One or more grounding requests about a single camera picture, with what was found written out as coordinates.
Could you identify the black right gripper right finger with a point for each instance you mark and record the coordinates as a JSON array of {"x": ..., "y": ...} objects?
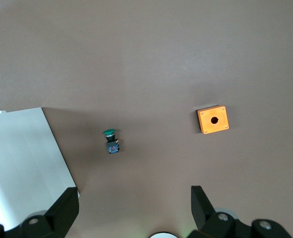
[{"x": 205, "y": 213}]

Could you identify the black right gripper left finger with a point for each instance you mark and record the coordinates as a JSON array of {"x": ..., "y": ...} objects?
[{"x": 59, "y": 213}]

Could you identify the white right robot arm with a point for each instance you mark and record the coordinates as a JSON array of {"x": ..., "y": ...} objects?
[{"x": 162, "y": 235}]

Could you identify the white drawer cabinet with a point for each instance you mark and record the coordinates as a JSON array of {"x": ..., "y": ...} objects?
[{"x": 19, "y": 161}]

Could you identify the green mushroom push button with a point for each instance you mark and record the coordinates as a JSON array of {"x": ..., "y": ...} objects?
[{"x": 109, "y": 131}]

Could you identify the orange button enclosure box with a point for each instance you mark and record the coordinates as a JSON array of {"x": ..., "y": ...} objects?
[{"x": 220, "y": 129}]

